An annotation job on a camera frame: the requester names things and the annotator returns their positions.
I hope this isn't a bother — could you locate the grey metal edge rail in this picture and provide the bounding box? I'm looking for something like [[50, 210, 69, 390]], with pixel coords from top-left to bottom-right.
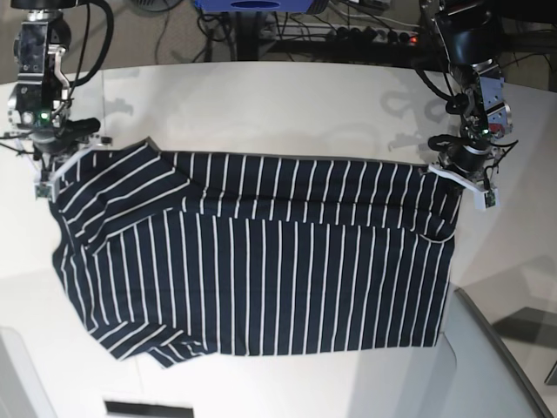
[[455, 288, 553, 417]]

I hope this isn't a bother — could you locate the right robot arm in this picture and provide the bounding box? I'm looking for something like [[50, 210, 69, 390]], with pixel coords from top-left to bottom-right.
[[8, 1, 115, 157]]

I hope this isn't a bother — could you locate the blue plastic bin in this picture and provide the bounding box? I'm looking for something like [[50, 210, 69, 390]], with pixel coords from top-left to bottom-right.
[[193, 0, 329, 15]]

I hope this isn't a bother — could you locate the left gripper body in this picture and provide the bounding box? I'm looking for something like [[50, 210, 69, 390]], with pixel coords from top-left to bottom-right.
[[428, 134, 492, 177]]

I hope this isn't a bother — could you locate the white power strip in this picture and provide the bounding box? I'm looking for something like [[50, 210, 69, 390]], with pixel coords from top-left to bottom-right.
[[277, 23, 419, 46]]

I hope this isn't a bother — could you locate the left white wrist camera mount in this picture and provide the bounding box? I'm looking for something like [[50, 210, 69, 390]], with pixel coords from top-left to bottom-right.
[[426, 141, 518, 211]]

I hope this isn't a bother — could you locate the navy white striped t-shirt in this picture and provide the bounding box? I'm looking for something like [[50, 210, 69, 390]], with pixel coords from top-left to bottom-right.
[[50, 142, 461, 367]]

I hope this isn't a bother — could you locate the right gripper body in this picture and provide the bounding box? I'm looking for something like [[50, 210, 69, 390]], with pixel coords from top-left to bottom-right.
[[28, 118, 100, 161]]

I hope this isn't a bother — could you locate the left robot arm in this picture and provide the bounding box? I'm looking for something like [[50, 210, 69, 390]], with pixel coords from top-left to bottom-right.
[[419, 1, 513, 181]]

